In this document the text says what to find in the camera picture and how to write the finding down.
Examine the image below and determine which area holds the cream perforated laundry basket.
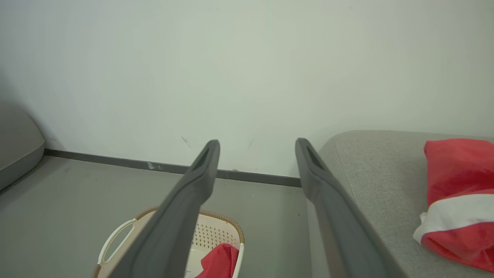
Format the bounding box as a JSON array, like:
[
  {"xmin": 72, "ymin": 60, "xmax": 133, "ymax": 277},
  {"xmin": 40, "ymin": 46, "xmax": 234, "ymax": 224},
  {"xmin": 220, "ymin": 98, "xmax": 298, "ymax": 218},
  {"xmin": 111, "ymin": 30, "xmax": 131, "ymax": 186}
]
[{"xmin": 92, "ymin": 207, "xmax": 245, "ymax": 278}]

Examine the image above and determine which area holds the grey fabric sofa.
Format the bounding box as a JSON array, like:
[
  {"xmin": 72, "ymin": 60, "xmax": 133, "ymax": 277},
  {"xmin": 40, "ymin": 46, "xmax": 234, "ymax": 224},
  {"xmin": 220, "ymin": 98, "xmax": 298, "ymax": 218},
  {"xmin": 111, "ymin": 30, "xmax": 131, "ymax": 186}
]
[{"xmin": 307, "ymin": 130, "xmax": 494, "ymax": 278}]

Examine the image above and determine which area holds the plain red garment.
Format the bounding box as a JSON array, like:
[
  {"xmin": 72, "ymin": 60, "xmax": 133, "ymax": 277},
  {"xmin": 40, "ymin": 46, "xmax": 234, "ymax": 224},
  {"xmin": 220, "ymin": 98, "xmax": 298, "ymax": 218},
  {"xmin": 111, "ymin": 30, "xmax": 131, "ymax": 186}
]
[{"xmin": 196, "ymin": 243, "xmax": 240, "ymax": 278}]

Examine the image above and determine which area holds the grey rounded cushion seat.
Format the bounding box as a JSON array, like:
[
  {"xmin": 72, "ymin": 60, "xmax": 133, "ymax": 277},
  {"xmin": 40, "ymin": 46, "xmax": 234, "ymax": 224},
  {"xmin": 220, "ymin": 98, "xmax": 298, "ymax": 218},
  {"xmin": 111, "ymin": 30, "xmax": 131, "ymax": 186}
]
[{"xmin": 0, "ymin": 102, "xmax": 45, "ymax": 190}]

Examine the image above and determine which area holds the black wall baseboard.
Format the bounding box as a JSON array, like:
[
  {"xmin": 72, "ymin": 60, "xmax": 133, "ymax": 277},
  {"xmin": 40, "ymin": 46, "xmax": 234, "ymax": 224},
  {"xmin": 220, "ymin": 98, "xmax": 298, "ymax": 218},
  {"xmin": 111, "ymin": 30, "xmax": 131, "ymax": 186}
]
[{"xmin": 44, "ymin": 149, "xmax": 301, "ymax": 188}]

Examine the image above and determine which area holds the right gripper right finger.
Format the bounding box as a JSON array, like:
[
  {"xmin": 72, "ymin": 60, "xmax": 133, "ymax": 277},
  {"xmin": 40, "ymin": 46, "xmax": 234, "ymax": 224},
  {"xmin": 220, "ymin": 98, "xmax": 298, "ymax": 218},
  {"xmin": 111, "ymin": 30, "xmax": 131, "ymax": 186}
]
[{"xmin": 295, "ymin": 138, "xmax": 408, "ymax": 278}]

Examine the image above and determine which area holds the red garment with white band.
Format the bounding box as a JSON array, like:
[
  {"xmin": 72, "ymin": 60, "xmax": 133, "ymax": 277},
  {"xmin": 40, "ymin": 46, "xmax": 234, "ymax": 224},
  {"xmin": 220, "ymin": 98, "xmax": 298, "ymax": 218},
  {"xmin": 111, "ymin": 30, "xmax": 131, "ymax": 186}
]
[{"xmin": 413, "ymin": 138, "xmax": 494, "ymax": 273}]

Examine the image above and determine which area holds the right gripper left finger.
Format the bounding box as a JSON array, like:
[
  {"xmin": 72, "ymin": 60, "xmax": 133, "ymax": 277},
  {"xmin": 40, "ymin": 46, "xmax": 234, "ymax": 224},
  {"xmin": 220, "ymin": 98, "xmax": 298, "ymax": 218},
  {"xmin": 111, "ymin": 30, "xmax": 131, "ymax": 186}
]
[{"xmin": 109, "ymin": 140, "xmax": 221, "ymax": 278}]

